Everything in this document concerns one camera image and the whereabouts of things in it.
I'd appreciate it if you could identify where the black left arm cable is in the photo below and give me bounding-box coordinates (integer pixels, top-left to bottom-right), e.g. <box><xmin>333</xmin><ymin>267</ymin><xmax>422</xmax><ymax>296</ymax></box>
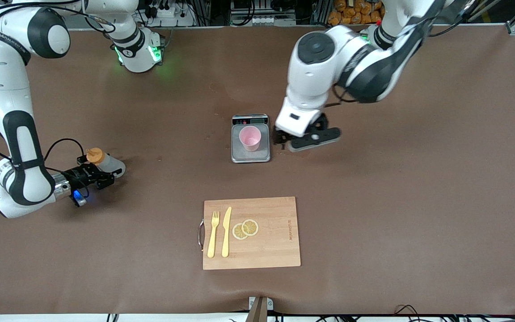
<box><xmin>327</xmin><ymin>0</ymin><xmax>479</xmax><ymax>110</ymax></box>

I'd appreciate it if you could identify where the brown table cover sheet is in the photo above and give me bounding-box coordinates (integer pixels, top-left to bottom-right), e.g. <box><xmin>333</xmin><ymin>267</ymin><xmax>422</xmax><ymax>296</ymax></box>
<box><xmin>0</xmin><ymin>25</ymin><xmax>515</xmax><ymax>316</ymax></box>

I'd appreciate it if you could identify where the pink plastic cup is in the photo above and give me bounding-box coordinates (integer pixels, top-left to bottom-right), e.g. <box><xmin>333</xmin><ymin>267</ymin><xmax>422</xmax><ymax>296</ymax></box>
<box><xmin>239</xmin><ymin>126</ymin><xmax>262</xmax><ymax>152</ymax></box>

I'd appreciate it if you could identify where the metal table edge bracket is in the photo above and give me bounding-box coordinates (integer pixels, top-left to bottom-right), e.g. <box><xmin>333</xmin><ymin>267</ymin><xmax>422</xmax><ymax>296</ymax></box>
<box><xmin>246</xmin><ymin>296</ymin><xmax>274</xmax><ymax>322</ymax></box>

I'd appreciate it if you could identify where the translucent sauce bottle orange cap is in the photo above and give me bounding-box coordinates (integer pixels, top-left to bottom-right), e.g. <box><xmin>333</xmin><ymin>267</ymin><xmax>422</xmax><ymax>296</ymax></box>
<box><xmin>86</xmin><ymin>148</ymin><xmax>126</xmax><ymax>178</ymax></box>

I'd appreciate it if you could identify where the yellow plastic fork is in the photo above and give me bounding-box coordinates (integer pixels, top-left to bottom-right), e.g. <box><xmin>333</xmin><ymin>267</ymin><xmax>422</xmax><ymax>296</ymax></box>
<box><xmin>207</xmin><ymin>211</ymin><xmax>220</xmax><ymax>258</ymax></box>

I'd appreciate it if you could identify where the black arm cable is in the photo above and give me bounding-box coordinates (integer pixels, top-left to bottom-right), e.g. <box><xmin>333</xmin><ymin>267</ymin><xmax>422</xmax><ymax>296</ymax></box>
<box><xmin>327</xmin><ymin>0</ymin><xmax>479</xmax><ymax>110</ymax></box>
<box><xmin>43</xmin><ymin>138</ymin><xmax>86</xmax><ymax>177</ymax></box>

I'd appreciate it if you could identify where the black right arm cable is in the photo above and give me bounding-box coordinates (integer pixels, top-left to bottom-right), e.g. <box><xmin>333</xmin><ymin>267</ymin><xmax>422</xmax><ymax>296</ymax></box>
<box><xmin>43</xmin><ymin>138</ymin><xmax>86</xmax><ymax>177</ymax></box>

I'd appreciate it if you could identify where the wooden cutting board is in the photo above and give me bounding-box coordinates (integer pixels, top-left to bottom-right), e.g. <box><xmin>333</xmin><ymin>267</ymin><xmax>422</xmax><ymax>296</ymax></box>
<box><xmin>198</xmin><ymin>196</ymin><xmax>301</xmax><ymax>271</ymax></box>

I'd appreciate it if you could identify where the yellow plastic knife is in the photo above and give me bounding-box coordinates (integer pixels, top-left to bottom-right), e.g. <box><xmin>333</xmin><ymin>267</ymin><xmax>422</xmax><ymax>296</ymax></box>
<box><xmin>221</xmin><ymin>206</ymin><xmax>232</xmax><ymax>258</ymax></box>

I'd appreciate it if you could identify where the orange snack bag pile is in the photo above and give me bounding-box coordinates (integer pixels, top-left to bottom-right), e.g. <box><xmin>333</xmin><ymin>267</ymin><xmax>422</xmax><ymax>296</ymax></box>
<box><xmin>328</xmin><ymin>0</ymin><xmax>385</xmax><ymax>25</ymax></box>

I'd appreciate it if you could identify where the grey digital kitchen scale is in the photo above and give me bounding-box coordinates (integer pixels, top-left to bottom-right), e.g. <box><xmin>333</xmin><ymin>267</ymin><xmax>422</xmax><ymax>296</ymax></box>
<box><xmin>231</xmin><ymin>114</ymin><xmax>271</xmax><ymax>164</ymax></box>

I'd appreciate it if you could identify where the white power strip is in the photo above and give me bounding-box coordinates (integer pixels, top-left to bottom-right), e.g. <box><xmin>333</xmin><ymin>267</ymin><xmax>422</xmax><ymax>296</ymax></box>
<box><xmin>148</xmin><ymin>0</ymin><xmax>195</xmax><ymax>27</ymax></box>

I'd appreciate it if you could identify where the white connector strip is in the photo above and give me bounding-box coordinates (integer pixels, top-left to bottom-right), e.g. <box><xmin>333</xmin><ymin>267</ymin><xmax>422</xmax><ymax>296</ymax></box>
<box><xmin>231</xmin><ymin>16</ymin><xmax>296</xmax><ymax>26</ymax></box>

